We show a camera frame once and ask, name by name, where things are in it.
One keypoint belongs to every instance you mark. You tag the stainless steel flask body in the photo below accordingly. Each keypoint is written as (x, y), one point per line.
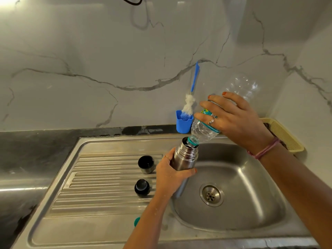
(184, 159)

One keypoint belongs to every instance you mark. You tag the yellow plastic basket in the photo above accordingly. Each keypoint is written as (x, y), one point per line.
(293, 145)

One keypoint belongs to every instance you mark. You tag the dark checked cloth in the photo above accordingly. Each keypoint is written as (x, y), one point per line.
(275, 130)

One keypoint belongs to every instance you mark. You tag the black stopper lid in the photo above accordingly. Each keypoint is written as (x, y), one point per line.
(142, 187)

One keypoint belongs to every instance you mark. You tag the teal bottle screw cap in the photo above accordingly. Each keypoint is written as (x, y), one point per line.
(137, 222)

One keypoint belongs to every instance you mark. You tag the clear plastic water bottle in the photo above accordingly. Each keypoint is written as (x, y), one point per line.
(205, 132)

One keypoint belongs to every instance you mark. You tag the stainless steel sink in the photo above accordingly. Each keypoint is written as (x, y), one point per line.
(103, 228)

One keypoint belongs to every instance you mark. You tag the blue plastic brush holder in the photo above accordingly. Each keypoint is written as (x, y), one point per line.
(182, 125)

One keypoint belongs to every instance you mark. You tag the person's left hand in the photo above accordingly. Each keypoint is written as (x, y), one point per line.
(168, 181)

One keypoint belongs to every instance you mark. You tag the person's right hand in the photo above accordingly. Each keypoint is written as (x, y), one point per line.
(238, 121)

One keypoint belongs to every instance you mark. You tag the person's right forearm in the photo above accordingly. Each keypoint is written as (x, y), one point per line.
(301, 189)

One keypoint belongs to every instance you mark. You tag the steel cup cap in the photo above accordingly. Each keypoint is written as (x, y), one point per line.
(145, 164)

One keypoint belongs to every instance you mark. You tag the person's left forearm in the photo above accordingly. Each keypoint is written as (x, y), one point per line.
(147, 225)

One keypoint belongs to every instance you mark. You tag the blue white bottle brush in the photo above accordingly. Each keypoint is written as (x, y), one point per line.
(195, 75)

